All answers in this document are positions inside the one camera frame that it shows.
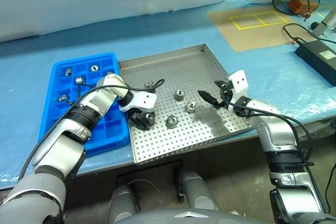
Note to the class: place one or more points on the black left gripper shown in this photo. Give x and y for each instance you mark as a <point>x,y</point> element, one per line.
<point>137,115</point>

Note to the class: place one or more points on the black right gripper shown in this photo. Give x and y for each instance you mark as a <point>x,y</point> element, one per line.
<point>226,94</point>

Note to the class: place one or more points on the metal roller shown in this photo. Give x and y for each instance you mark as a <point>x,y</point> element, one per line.
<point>95,68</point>
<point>63,98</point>
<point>67,72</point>
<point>190,106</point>
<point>180,94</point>
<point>150,117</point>
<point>79,79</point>
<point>149,84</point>
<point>172,121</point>

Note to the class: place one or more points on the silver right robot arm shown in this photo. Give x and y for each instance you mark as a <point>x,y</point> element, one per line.
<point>278,132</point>

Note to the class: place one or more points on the blue compartment tray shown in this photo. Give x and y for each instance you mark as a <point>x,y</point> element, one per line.
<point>113,129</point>

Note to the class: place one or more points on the perforated steel tray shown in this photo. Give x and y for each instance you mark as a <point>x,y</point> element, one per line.
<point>168,72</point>

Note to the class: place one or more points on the brown cardboard sheet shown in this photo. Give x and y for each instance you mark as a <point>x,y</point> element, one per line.
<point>236,35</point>

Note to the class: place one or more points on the blue plastic table cover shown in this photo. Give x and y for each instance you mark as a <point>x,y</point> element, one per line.
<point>183,32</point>

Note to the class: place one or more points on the grey rounded cylinder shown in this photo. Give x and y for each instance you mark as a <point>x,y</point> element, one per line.
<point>197,190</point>
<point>123,205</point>

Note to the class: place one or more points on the grey robot torso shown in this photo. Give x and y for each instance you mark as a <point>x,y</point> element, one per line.
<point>197,217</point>

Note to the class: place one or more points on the black power adapter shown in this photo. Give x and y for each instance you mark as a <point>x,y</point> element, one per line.
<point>317,56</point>

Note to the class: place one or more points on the orange-brown block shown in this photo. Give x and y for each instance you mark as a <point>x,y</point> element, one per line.
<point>299,3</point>

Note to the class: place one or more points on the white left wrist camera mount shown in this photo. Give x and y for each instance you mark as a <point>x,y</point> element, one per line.
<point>143,99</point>

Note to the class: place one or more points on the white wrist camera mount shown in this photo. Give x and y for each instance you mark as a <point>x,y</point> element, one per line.
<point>239,82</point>
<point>143,99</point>

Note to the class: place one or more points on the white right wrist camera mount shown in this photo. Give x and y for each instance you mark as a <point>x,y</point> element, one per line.
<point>239,82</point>

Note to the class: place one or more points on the grey metal frame leg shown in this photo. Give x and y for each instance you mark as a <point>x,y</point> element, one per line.
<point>325,22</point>

